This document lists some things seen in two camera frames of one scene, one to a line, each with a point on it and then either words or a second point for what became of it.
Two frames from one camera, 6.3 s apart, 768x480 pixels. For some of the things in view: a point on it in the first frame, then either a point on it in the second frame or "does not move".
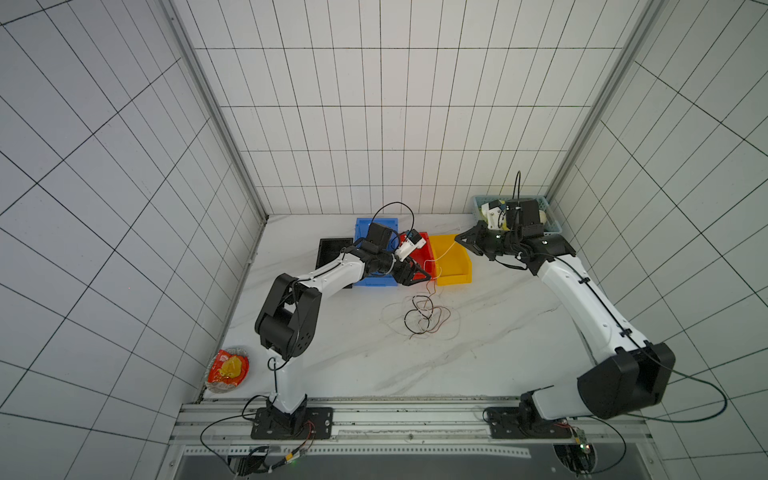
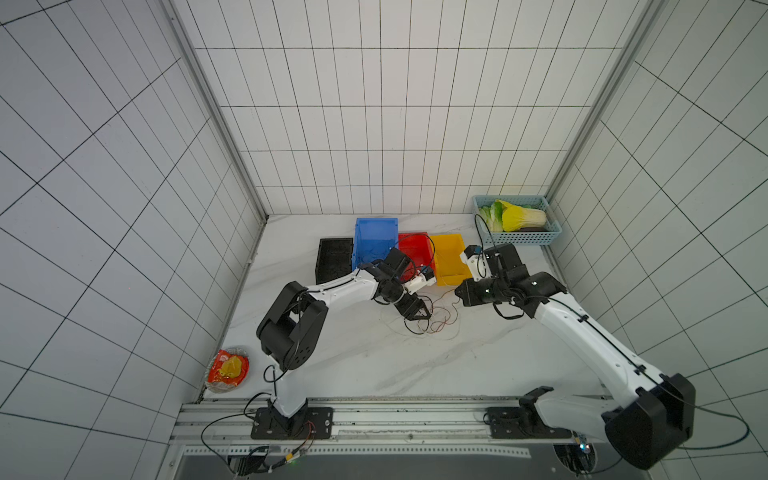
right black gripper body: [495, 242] → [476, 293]
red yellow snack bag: [227, 370] does not move
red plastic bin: [423, 258] does not move
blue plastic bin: [362, 227] does not move
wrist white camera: [494, 213] → [474, 256]
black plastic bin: [330, 248] does not move
